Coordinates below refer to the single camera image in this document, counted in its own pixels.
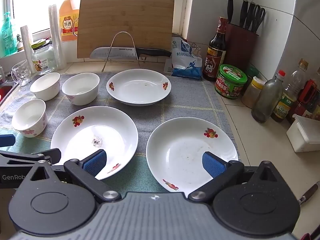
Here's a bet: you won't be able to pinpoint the glass jar with dark lid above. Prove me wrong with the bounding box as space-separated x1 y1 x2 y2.
31 40 58 75

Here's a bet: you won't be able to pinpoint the black knife handle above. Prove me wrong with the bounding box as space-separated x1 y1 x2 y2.
239 0 249 28
246 2 256 30
227 0 234 24

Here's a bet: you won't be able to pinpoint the orange cooking wine jug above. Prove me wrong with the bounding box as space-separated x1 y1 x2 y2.
59 0 80 43

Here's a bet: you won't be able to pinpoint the clear glass mug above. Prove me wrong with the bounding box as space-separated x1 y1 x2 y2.
11 60 32 88

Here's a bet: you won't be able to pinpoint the black handled scissors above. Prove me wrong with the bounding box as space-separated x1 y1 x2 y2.
252 5 266 34

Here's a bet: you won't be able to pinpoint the bamboo cutting board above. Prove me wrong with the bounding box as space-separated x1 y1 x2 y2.
77 0 175 59

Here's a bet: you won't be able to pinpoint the black handled kitchen knife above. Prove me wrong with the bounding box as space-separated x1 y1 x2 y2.
89 46 172 60

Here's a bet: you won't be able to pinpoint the plain white bowl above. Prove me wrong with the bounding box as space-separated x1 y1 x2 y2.
30 72 61 101

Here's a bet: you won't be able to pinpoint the green lidded sauce jar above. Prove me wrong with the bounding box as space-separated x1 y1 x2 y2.
214 64 248 100

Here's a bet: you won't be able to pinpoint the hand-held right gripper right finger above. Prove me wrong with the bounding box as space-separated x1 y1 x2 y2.
188 151 285 203

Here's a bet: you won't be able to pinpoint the white fruit print plate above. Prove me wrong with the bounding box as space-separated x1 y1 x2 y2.
146 117 239 192
106 69 171 107

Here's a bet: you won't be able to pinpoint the tall clear plastic cup sleeve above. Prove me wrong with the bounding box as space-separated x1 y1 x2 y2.
48 4 67 70

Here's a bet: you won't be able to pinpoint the dark utensil handle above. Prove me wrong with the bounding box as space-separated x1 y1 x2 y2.
298 181 320 205

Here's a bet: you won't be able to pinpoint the short clear plastic cup sleeve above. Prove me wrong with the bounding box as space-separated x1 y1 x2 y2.
20 25 38 74

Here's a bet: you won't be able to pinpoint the yellow label oil bottle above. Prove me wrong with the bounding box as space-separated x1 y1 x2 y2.
271 59 308 123

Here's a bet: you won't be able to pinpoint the grey checked mat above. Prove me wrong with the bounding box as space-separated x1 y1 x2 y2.
0 71 242 162

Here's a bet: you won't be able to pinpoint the green dish soap bottle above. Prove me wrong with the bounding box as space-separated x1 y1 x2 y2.
0 12 18 57

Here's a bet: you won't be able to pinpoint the white plastic box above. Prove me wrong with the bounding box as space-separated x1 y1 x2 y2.
286 114 320 153

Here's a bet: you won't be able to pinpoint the metal sink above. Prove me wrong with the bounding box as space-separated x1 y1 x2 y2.
0 66 20 110

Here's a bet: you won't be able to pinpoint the red label bottle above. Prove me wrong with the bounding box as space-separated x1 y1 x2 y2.
287 67 320 125

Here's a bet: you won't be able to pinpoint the green lid spice jar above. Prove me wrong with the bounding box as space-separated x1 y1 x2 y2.
241 66 259 95

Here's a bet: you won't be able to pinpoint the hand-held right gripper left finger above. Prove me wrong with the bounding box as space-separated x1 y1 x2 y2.
24 149 120 203

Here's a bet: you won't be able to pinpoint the white pink flower bowl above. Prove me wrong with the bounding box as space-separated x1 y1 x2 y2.
11 99 47 138
61 73 100 106

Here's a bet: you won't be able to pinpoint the white plate with grain specks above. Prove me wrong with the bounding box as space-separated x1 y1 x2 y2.
50 106 139 180

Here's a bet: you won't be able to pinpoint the dark red knife block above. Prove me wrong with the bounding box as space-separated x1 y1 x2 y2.
224 22 259 68

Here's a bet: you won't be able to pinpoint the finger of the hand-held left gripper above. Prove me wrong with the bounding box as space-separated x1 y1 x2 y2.
0 148 62 167
0 134 16 147

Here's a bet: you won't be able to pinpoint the dark vinegar bottle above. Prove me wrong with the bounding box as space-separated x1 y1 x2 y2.
202 17 228 82

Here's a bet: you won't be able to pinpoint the yellow lid spice jar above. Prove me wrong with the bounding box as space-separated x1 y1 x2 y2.
241 76 266 109

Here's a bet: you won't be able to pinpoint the red cap glass bottle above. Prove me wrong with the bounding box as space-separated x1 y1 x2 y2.
251 70 286 123

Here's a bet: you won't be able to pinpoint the white blue salt bag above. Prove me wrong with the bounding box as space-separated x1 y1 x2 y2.
164 37 203 80

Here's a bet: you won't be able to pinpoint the metal wire rack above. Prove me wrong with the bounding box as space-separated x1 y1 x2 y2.
101 31 148 72

